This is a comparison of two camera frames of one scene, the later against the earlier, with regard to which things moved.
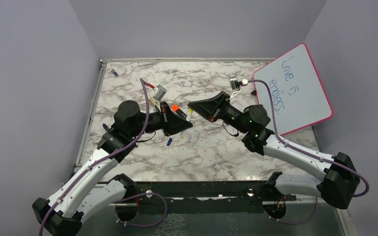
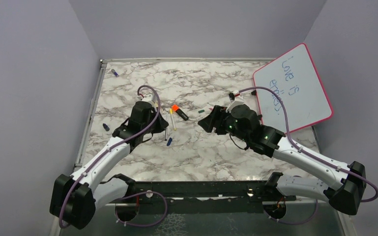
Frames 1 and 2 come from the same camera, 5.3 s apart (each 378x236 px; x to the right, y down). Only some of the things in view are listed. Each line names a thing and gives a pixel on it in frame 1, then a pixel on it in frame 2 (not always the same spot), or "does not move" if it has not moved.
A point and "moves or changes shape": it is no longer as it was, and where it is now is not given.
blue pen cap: x=169 y=141 does not move
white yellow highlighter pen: x=190 y=110 moves or changes shape
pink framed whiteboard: x=300 y=100 does not move
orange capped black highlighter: x=175 y=107 does not move
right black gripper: x=211 y=109 → x=215 y=119
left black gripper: x=171 y=122 → x=162 y=124
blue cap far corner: x=115 y=73 does not move
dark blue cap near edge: x=105 y=127 does not move
